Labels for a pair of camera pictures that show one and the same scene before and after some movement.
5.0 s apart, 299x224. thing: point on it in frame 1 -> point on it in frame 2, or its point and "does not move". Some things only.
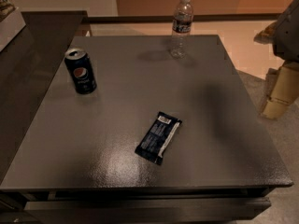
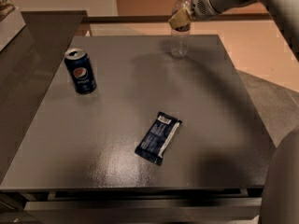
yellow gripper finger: (282, 89) -> (206, 2)
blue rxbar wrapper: (154, 143) does not move
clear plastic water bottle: (182, 25) does not move
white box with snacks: (11, 19) does not move
